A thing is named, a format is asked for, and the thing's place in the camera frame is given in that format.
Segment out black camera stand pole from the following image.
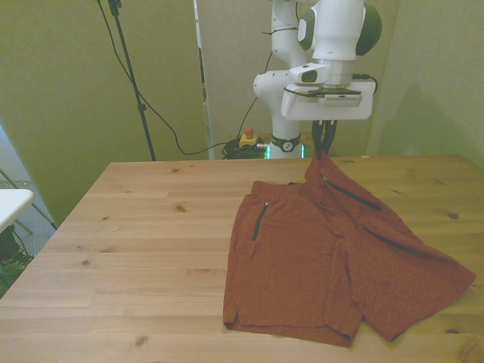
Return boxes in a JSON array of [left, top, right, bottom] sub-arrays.
[[107, 0, 157, 162]]

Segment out dark coiled cable bundle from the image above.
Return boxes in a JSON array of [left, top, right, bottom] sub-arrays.
[[221, 138, 270, 160]]

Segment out yellow emergency stop box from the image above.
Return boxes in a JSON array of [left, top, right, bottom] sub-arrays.
[[238, 128, 260, 149]]

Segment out grey wrist camera bar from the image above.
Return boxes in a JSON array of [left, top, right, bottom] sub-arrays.
[[308, 87, 365, 108]]

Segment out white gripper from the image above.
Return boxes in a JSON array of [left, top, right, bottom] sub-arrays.
[[280, 79, 377, 158]]

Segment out green leafy plant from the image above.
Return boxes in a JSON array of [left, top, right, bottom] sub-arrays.
[[0, 222, 36, 299]]

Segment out rust red shorts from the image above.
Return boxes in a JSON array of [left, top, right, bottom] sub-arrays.
[[222, 154, 477, 348]]

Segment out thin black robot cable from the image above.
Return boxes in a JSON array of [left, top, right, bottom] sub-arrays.
[[240, 52, 275, 139]]

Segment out white vertical panel strip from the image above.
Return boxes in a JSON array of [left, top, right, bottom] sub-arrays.
[[192, 0, 215, 160]]

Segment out long black stand cable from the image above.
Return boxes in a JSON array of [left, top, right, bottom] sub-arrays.
[[96, 0, 228, 156]]

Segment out white side table top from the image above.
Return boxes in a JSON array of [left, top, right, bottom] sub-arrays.
[[0, 188, 35, 234]]

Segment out grey metal table legs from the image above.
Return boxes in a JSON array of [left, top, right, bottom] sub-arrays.
[[0, 166, 58, 235]]

